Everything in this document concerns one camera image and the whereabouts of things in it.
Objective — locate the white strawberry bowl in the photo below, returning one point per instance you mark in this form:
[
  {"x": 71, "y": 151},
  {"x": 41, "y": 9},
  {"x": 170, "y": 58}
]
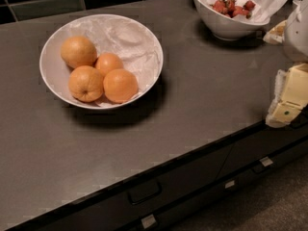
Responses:
[{"x": 224, "y": 27}]

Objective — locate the red strawberries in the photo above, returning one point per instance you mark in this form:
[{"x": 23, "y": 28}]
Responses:
[{"x": 230, "y": 8}]

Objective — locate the large white bowl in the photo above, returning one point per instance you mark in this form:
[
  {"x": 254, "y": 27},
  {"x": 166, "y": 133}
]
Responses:
[{"x": 55, "y": 73}]

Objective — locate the white paper in orange bowl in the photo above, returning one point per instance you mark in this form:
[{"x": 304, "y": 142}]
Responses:
[{"x": 134, "y": 43}]

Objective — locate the right dark drawer front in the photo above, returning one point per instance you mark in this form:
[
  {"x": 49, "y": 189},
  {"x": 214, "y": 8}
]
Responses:
[{"x": 258, "y": 145}]

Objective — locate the dark drawer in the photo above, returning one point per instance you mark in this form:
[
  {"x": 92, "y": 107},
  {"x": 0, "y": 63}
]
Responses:
[
  {"x": 263, "y": 197},
  {"x": 258, "y": 145},
  {"x": 137, "y": 196}
]

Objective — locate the lower dark drawer front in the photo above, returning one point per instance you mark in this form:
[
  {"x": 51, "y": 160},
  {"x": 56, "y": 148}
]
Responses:
[{"x": 263, "y": 197}]

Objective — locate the orange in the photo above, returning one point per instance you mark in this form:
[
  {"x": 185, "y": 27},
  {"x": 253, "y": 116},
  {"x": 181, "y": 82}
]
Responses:
[
  {"x": 120, "y": 85},
  {"x": 77, "y": 51},
  {"x": 85, "y": 83},
  {"x": 107, "y": 62}
]

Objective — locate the left dark drawer front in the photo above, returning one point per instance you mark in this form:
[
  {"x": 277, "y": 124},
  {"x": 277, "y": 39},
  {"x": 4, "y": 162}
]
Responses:
[{"x": 137, "y": 196}]

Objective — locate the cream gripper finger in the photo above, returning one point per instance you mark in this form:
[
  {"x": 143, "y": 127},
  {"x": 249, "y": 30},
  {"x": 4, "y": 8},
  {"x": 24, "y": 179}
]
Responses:
[
  {"x": 276, "y": 34},
  {"x": 290, "y": 96}
]

